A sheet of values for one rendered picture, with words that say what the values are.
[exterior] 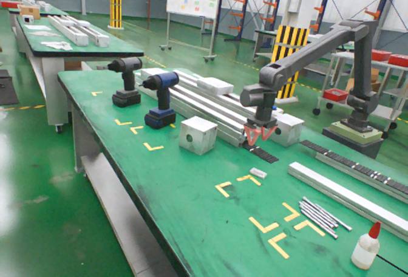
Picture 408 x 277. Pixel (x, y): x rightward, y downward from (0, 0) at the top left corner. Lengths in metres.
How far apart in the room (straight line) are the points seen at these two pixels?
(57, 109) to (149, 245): 1.71
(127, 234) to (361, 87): 1.25
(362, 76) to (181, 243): 1.01
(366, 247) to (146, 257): 0.92
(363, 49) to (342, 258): 0.81
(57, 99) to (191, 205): 2.13
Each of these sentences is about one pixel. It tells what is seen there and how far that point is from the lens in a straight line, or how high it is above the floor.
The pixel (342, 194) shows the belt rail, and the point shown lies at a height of 0.81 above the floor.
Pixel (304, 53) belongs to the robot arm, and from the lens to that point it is 1.03.
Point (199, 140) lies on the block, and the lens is 0.95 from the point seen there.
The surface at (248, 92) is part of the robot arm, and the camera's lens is 0.92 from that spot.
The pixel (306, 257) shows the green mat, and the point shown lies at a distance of 0.73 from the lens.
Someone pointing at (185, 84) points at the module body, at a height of 0.84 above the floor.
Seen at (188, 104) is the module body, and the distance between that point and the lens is 1.25.
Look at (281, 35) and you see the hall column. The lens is 4.43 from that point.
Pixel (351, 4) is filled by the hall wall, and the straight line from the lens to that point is 9.63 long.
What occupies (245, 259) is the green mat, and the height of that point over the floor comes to 0.78.
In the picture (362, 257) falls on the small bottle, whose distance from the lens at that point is 0.75.
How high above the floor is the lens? 1.27
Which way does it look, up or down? 23 degrees down
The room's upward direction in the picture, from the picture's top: 7 degrees clockwise
